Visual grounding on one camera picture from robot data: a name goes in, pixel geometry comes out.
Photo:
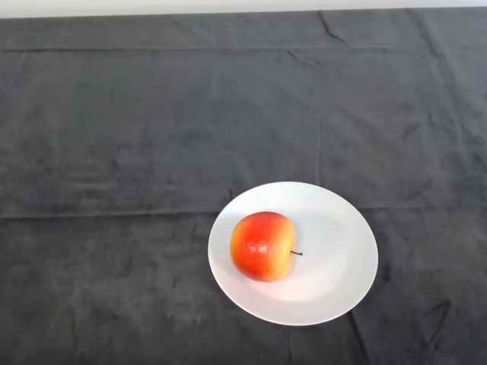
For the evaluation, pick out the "red and yellow apple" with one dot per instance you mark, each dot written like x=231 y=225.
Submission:
x=262 y=247

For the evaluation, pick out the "white round plate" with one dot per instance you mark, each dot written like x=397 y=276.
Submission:
x=327 y=266

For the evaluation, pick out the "black cloth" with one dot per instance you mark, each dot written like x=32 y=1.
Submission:
x=152 y=133

